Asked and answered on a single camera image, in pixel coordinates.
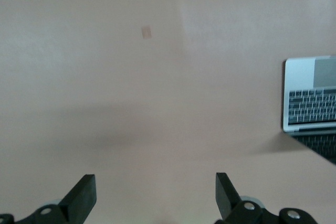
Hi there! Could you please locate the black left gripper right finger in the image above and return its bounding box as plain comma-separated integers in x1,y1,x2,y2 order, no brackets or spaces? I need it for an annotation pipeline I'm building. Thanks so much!
215,172,319,224

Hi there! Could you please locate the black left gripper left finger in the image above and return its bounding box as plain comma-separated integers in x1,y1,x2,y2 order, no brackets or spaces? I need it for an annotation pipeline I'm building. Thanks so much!
0,174,97,224

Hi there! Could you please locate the silver laptop with black keys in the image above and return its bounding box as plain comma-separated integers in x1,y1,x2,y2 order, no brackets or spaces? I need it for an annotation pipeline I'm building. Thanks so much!
282,55,336,166

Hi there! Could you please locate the small brown tape patch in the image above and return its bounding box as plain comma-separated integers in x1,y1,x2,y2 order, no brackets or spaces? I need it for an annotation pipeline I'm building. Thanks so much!
141,25,153,39

